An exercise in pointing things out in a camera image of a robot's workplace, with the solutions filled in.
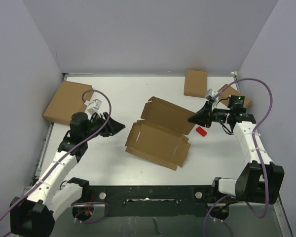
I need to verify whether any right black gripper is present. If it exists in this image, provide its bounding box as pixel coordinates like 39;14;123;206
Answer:
187;101;231;129

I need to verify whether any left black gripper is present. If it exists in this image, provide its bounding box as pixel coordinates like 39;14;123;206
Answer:
83;112;125;141

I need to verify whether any small red block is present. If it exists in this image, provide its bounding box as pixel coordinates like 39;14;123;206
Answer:
196;126;207;137

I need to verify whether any brown cardboard box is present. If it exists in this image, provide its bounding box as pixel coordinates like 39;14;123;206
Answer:
125;96;195;170

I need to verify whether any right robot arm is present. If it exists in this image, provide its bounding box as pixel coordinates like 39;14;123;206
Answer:
188;95;284;204

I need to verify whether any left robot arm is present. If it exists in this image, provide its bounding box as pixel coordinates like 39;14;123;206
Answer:
10;112;125;237

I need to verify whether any small folded cardboard box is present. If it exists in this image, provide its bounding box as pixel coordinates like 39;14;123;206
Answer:
219;86;252;108

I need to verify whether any upright folded cardboard box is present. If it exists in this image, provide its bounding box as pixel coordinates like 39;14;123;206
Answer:
184;69;208;98

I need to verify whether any large folded cardboard box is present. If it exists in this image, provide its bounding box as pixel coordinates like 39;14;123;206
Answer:
43;81;93;125

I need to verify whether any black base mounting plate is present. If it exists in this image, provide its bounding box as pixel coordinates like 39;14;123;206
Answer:
71;185;223;221

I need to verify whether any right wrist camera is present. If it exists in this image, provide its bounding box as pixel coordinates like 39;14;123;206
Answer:
205;88;218;103

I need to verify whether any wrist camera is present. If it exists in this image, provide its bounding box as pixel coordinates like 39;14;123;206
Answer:
84;99;102;115
205;88;218;103

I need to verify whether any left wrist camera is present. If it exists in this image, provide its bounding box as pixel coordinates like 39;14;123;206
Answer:
84;99;102;115

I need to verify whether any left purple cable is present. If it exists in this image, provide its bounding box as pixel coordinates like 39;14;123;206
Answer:
0;90;112;235

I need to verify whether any purple cable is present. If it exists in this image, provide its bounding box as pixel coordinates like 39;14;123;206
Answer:
0;90;112;235
203;78;273;237

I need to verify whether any aluminium table frame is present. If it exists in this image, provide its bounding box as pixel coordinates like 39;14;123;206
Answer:
7;71;293;237

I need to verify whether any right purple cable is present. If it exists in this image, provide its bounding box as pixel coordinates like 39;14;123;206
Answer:
203;78;273;237

